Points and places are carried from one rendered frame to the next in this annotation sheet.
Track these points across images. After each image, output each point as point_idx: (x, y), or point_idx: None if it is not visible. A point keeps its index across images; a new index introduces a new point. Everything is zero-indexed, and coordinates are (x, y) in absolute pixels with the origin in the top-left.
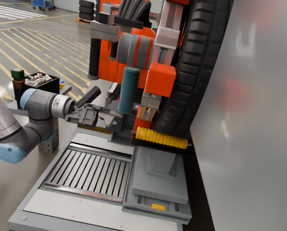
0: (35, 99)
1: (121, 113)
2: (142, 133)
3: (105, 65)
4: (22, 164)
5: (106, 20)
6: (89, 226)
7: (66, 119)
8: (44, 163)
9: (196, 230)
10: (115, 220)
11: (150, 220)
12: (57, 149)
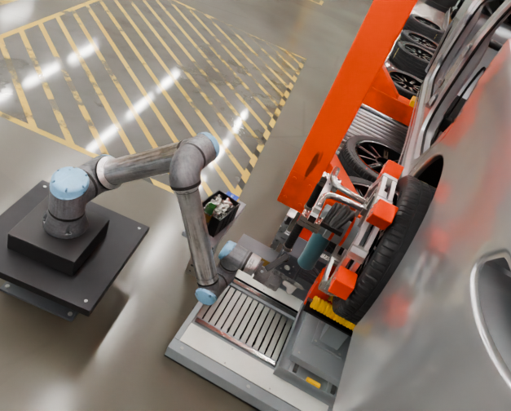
0: (234, 255)
1: None
2: (318, 304)
3: (295, 192)
4: (169, 285)
5: (314, 221)
6: (239, 377)
7: (253, 278)
8: (191, 291)
9: None
10: (264, 380)
11: (300, 394)
12: None
